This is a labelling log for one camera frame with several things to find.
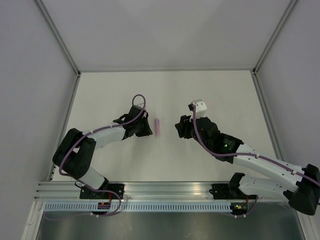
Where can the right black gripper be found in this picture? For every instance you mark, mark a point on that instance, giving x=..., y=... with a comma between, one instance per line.
x=183, y=127

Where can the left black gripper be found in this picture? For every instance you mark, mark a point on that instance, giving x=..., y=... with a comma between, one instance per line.
x=147, y=131

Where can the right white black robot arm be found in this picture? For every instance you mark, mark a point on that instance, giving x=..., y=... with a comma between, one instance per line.
x=298, y=185

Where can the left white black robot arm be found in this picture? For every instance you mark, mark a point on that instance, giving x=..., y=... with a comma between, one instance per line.
x=75, y=153

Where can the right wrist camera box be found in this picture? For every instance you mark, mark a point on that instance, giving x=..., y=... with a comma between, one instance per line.
x=199, y=108

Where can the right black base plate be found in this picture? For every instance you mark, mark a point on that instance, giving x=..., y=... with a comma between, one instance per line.
x=221, y=191

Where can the aluminium mounting rail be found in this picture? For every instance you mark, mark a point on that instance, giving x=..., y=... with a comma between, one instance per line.
x=138, y=191

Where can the white slotted cable duct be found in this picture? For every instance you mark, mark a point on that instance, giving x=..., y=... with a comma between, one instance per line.
x=82, y=206

